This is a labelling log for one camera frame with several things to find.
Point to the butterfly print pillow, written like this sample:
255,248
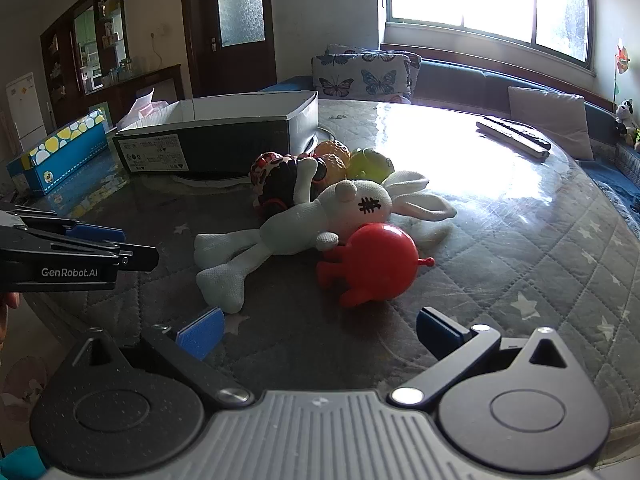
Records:
345,50
350,80

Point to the light grey remote control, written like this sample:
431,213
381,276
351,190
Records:
510,141

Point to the person's left hand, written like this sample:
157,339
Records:
7,302

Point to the dark wooden door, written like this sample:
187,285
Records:
205,60

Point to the orange peanut-shaped toy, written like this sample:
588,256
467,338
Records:
332,152

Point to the blue box with yellow spots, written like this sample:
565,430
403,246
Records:
65,160

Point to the red round rubber toy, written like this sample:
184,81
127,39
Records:
375,260

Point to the white plush rabbit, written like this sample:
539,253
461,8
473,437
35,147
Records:
300,220

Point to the white refrigerator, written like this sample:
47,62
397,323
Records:
25,110

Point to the white plastic bag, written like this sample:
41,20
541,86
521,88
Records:
145,110

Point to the teal cloth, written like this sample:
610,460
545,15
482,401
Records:
20,465

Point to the black and red spotted toy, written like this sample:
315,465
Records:
280,180

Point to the black and white cow plush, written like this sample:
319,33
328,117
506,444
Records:
625,110

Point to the colourful pinwheel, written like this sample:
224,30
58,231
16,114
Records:
621,55

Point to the dark wooden shelf cabinet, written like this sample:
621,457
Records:
150,85

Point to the black remote control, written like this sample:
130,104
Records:
520,132

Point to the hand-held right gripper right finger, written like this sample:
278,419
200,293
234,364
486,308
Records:
440,331

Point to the grey cardboard box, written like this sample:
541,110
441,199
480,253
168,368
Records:
225,145

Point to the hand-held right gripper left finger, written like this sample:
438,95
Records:
200,335

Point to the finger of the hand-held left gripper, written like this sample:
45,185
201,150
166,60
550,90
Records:
135,256
95,232

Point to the white microwave oven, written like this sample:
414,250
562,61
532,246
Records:
91,82

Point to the green round rubber toy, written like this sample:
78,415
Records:
367,165

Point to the grey plain pillow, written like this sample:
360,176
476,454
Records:
550,120

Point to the grey quilted desktop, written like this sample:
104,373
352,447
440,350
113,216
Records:
500,240

